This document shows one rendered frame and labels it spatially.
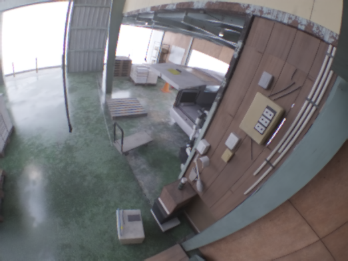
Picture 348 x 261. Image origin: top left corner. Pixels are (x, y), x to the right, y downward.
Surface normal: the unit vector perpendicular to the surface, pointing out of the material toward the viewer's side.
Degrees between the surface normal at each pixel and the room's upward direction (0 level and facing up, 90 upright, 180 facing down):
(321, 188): 90
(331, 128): 96
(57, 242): 0
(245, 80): 90
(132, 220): 0
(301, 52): 90
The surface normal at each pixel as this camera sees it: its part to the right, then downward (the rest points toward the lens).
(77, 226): 0.26, -0.78
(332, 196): -0.82, 0.14
